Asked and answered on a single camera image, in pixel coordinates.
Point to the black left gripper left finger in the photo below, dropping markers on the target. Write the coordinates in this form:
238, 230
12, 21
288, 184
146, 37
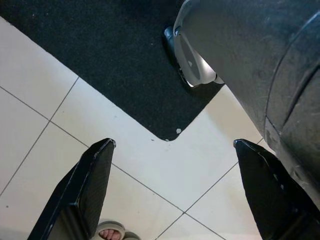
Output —
75, 200

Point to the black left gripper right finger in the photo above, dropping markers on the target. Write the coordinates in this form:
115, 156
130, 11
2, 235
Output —
272, 200

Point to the black floor mat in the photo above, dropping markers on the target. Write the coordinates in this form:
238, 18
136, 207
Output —
112, 50

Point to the person's foot in grey sandal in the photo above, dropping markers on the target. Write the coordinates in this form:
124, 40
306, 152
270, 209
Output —
111, 232

